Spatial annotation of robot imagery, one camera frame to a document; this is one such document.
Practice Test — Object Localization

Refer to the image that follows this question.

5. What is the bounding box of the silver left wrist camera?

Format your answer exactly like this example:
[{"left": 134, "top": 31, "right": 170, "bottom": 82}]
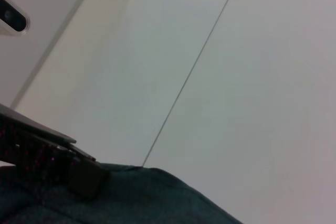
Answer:
[{"left": 0, "top": 0, "right": 31, "bottom": 37}]

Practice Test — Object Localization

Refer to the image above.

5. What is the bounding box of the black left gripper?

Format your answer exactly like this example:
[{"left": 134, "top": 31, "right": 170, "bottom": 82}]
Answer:
[{"left": 0, "top": 103, "right": 111, "bottom": 200}]

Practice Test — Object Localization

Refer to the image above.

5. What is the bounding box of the dark blue insulated lunch bag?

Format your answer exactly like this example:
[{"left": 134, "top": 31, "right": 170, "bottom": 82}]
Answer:
[{"left": 0, "top": 163, "right": 244, "bottom": 224}]

